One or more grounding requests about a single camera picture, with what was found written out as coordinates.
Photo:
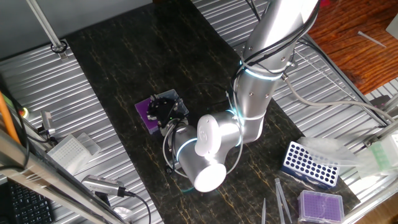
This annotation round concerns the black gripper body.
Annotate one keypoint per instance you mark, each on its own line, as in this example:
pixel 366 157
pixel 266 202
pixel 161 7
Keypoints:
pixel 169 113

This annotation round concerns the dark blue object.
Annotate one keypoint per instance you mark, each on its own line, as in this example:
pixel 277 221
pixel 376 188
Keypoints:
pixel 308 165

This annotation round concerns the purple pipette tip holder box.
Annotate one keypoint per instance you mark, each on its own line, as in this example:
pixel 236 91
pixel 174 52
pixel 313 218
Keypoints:
pixel 144 115

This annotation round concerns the orange rod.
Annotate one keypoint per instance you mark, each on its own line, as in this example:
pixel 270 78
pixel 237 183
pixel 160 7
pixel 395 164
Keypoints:
pixel 7 119

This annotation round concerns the green pipette tip box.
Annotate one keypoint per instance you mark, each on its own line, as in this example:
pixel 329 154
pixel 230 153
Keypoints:
pixel 384 155

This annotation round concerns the wrapped metal frame bar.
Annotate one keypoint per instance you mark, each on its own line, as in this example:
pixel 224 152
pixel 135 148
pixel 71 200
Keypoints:
pixel 46 180

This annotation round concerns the grey metal clamp bracket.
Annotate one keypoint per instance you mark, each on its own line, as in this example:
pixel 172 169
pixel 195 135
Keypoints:
pixel 47 121

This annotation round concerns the round yellow green light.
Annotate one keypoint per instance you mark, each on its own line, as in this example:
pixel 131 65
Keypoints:
pixel 25 113

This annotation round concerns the long clear pipette tip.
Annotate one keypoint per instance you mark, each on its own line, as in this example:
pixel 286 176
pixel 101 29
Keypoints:
pixel 371 39

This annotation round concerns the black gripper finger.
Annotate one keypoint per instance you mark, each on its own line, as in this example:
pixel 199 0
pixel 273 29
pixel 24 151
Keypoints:
pixel 154 103
pixel 152 116

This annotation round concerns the silver ridged camera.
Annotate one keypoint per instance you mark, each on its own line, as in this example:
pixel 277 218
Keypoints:
pixel 102 185

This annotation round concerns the white pipette tip box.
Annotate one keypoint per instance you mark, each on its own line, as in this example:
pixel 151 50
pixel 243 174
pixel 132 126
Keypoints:
pixel 68 152

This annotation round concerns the dark flat device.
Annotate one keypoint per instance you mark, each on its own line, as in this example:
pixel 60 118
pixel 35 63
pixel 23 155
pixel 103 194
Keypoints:
pixel 381 101

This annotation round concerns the aluminium frame rail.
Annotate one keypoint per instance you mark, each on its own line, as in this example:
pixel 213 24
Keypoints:
pixel 381 133

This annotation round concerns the closed purple pipette tip box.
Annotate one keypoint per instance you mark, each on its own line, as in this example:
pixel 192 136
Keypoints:
pixel 320 207

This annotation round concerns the black keyboard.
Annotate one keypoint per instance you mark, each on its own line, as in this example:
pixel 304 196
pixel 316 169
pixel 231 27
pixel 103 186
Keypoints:
pixel 28 205

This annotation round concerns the dark marble pattern mat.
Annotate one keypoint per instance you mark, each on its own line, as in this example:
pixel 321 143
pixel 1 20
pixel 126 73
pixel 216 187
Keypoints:
pixel 140 62

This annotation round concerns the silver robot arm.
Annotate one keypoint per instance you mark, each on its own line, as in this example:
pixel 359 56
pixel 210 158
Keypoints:
pixel 258 93

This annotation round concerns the silver camera pole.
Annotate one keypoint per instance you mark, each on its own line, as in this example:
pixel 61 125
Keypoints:
pixel 46 26

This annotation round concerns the grey flat object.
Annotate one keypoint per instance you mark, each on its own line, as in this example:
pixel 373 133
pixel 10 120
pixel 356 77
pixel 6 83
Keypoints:
pixel 393 28

